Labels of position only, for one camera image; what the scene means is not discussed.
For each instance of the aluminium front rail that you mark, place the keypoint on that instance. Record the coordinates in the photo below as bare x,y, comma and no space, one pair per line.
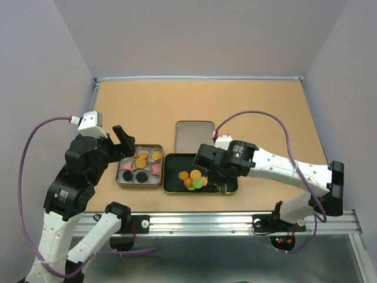
187,224

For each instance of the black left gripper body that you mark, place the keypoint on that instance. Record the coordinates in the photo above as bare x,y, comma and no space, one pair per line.
111,151

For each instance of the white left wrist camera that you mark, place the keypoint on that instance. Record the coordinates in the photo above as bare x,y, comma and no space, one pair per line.
90,124

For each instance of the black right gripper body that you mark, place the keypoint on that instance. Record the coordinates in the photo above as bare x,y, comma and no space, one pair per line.
216,175

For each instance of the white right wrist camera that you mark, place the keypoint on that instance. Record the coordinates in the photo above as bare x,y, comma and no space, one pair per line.
221,141

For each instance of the green round cookie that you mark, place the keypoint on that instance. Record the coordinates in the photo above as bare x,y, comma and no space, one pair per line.
198,183

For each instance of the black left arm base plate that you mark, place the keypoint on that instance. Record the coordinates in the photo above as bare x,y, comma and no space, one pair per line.
135,224

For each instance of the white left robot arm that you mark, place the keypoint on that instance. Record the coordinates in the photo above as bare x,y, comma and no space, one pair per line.
67,197

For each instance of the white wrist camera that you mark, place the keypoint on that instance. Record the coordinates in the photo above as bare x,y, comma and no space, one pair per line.
221,141
90,124

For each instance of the black round sandwich cookie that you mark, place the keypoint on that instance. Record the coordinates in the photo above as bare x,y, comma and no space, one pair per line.
127,176

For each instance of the chocolate chip round cookie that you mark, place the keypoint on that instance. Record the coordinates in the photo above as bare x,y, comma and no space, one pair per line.
183,175

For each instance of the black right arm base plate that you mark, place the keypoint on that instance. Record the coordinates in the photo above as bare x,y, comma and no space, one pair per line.
262,227

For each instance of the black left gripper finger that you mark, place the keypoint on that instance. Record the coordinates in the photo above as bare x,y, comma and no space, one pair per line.
123,137
128,146

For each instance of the silver metal tongs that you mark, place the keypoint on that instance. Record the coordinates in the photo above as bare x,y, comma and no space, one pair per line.
219,185

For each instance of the plain round cookie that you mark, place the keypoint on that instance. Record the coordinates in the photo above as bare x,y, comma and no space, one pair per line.
195,174
143,156

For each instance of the black gold-rimmed tray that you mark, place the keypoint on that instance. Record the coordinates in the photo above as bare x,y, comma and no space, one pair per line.
175,163

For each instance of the dotted round yellow cookie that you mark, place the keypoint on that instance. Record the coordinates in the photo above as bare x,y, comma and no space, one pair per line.
156,155

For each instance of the plain round cookie on tray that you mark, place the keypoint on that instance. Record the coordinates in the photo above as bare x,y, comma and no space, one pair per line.
195,174

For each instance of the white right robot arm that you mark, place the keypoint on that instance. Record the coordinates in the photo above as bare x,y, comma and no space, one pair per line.
322,184

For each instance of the brown cookie tin box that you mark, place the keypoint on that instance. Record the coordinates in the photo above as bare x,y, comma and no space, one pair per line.
154,180

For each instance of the pink round cookie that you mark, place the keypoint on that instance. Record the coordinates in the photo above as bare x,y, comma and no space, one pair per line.
127,166
156,168

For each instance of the brown tin lid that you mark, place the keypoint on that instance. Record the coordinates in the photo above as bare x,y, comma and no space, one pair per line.
191,134

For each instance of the swirl flower cookie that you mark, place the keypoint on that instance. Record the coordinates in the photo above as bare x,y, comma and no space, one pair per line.
188,182

